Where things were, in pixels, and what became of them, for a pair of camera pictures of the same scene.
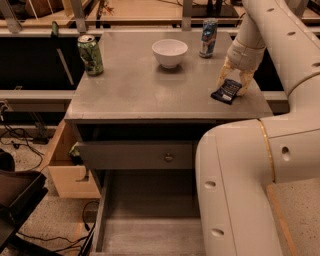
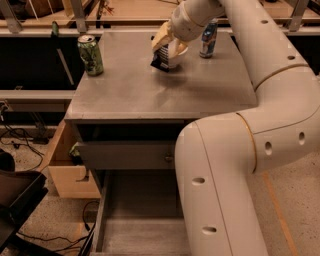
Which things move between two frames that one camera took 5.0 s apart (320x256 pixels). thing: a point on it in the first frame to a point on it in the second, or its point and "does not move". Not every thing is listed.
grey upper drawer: (139, 154) does not move
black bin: (20, 194) does not move
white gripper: (244, 56) to (179, 20)
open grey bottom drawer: (149, 212) does not move
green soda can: (91, 55) does not move
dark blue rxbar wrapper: (226, 92) to (160, 59)
